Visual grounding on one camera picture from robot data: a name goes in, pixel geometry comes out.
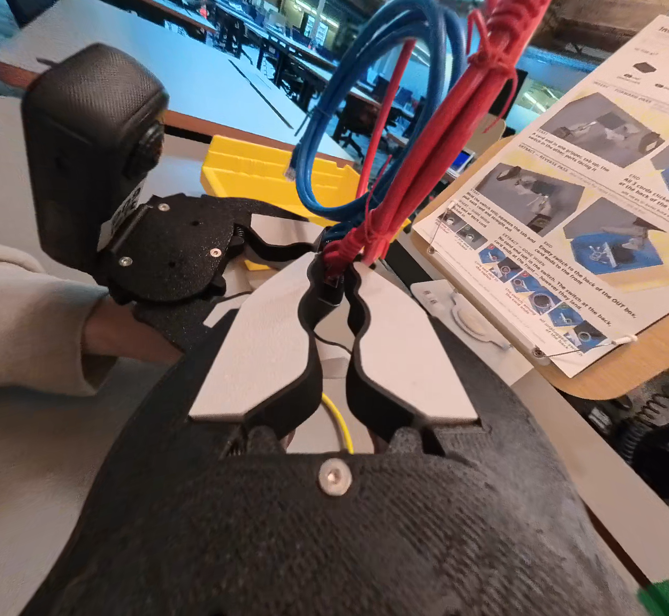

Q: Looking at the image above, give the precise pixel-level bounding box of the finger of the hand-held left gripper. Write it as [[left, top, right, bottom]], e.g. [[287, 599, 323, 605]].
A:
[[243, 213, 335, 265]]

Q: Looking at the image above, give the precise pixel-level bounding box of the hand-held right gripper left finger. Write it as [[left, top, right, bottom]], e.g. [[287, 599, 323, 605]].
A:
[[189, 253, 324, 423]]

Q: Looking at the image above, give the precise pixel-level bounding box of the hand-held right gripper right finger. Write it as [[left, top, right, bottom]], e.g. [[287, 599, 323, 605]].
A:
[[345, 261, 479, 442]]

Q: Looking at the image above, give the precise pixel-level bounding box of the yellow plastic bin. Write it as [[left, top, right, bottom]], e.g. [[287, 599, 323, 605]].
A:
[[200, 135, 411, 272]]

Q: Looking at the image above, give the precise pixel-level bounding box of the black ethernet splitter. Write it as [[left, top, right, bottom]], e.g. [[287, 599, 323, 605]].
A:
[[313, 261, 350, 310]]

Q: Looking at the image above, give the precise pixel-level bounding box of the yellow cable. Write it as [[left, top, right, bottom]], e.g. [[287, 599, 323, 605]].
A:
[[321, 392, 355, 455]]

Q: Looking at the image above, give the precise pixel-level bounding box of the blue ethernet cable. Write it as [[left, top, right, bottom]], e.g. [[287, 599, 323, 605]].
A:
[[285, 0, 468, 225]]

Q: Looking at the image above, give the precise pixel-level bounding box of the red cable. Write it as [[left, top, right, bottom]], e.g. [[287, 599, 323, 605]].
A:
[[320, 0, 597, 282]]

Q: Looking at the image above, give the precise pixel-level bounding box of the green plastic bin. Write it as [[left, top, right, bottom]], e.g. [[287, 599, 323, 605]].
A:
[[638, 580, 669, 616]]

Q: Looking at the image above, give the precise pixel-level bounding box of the person's left forearm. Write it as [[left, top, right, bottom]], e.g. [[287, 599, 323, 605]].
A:
[[0, 245, 116, 397]]

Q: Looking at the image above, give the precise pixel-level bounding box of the person's left hand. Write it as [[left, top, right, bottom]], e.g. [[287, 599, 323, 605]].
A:
[[84, 296, 184, 366]]

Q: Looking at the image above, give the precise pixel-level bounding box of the white stand base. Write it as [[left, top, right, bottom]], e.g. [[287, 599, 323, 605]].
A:
[[410, 279, 534, 387]]

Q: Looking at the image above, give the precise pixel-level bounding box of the grey table with wooden edge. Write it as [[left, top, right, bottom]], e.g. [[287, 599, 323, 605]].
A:
[[0, 0, 356, 162]]

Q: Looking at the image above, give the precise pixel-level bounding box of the printed instruction sheet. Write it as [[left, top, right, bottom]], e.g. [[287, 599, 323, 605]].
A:
[[413, 15, 669, 379]]

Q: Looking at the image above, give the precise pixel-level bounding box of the instruction sheet on stand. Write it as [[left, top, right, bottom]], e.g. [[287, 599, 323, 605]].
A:
[[410, 135, 669, 401]]

